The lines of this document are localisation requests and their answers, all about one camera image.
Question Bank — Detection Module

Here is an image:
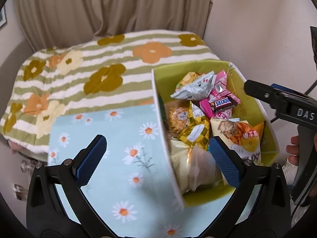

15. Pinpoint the framed houses picture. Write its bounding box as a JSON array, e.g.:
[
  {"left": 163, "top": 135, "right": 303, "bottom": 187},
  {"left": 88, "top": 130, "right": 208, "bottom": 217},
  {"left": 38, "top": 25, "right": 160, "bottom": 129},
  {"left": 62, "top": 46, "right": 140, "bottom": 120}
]
[{"left": 0, "top": 7, "right": 7, "bottom": 29}]

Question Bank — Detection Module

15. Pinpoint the snickers mini bar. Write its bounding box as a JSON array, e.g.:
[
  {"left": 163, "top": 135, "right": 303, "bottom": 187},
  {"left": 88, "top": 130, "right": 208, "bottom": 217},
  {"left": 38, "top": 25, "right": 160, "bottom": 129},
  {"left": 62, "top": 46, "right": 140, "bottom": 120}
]
[{"left": 210, "top": 96, "right": 237, "bottom": 113}]

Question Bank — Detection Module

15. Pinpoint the green cardboard storage box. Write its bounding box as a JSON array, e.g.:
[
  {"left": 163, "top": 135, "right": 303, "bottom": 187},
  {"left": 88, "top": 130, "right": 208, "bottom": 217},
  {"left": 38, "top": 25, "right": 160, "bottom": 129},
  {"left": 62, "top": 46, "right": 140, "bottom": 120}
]
[{"left": 150, "top": 59, "right": 281, "bottom": 207}]

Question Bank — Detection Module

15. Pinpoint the floral striped blanket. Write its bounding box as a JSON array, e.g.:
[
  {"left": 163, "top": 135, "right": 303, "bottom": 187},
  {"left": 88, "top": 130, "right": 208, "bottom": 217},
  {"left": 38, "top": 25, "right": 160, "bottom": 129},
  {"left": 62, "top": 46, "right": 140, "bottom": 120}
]
[{"left": 1, "top": 30, "right": 216, "bottom": 153}]

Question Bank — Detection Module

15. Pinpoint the yellow checkered snack packet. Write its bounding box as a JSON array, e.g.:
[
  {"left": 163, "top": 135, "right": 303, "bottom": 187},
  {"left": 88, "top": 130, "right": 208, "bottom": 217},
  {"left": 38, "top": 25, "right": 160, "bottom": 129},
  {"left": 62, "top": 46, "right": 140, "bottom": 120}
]
[{"left": 177, "top": 102, "right": 210, "bottom": 151}]

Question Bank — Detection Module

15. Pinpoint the Member's Mark waffle cookie pack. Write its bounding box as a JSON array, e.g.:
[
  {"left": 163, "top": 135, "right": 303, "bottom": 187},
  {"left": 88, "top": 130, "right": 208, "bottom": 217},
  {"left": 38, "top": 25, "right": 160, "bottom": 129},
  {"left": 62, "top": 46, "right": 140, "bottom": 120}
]
[{"left": 165, "top": 100, "right": 190, "bottom": 134}]

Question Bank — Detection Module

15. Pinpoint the blue daisy tablecloth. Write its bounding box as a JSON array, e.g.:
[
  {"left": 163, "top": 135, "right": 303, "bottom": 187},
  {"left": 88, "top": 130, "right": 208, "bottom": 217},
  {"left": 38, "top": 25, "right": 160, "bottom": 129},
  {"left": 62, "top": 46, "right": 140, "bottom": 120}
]
[{"left": 49, "top": 104, "right": 233, "bottom": 237}]

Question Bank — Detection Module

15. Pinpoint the person's right hand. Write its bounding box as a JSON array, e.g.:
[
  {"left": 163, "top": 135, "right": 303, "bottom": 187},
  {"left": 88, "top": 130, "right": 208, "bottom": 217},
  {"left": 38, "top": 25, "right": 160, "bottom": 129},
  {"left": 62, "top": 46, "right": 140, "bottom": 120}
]
[{"left": 286, "top": 136, "right": 300, "bottom": 166}]

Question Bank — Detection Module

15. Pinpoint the beige curtain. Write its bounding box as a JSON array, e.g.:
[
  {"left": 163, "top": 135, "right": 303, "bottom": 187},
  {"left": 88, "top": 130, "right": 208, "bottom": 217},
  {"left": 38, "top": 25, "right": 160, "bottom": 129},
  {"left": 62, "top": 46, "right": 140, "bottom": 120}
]
[{"left": 13, "top": 0, "right": 213, "bottom": 51}]

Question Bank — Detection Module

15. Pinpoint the silver snack bag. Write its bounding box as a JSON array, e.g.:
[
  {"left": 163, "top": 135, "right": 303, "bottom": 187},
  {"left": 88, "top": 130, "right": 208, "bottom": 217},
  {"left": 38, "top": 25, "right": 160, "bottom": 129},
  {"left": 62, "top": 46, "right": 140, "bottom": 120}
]
[{"left": 170, "top": 71, "right": 217, "bottom": 101}]

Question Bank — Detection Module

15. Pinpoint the pale translucent bread packet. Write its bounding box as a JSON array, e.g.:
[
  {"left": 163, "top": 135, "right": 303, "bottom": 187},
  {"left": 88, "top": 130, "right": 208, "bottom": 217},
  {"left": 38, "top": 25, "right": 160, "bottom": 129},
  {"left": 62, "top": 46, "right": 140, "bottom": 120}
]
[{"left": 170, "top": 138, "right": 222, "bottom": 194}]

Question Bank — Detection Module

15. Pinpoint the cream orange bread packet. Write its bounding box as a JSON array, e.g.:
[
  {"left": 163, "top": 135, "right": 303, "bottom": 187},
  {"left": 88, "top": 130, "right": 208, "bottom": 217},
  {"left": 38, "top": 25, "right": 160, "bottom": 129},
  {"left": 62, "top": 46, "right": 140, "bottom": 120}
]
[{"left": 211, "top": 118, "right": 264, "bottom": 165}]

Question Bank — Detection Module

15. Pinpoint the pink striped snack packet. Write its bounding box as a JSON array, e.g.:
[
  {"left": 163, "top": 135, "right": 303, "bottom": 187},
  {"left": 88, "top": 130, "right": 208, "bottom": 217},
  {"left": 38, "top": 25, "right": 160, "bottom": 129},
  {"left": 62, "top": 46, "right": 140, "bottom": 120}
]
[{"left": 199, "top": 70, "right": 241, "bottom": 119}]

